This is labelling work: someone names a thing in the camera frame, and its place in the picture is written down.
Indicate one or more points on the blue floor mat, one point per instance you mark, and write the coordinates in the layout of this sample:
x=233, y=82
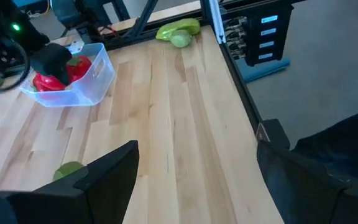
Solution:
x=266, y=70

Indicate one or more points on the dark blue chair seat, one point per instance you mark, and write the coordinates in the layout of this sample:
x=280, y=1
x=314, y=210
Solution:
x=346, y=143

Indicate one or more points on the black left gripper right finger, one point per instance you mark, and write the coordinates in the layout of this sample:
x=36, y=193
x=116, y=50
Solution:
x=306, y=196

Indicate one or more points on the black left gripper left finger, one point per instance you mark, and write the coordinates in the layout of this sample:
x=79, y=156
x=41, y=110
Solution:
x=73, y=202

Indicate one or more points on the long green vegetable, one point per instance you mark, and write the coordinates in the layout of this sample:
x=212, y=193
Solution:
x=182, y=26

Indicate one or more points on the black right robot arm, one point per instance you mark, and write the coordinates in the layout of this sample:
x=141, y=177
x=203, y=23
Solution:
x=64, y=12

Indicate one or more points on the silver aluminium upright post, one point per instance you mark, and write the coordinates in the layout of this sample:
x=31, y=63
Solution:
x=217, y=21

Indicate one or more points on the large red tomato green stem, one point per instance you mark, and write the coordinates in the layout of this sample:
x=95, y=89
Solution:
x=81, y=68

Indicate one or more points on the clear plastic bin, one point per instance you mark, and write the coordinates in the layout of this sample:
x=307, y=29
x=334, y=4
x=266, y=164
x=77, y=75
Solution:
x=89, y=87

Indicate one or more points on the round light green fruit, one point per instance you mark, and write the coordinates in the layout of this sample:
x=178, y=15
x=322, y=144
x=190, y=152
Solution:
x=180, y=39

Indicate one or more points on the black power supply box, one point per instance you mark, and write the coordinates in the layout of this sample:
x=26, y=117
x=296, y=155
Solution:
x=269, y=34

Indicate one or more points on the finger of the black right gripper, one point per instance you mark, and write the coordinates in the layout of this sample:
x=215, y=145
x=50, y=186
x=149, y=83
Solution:
x=53, y=60

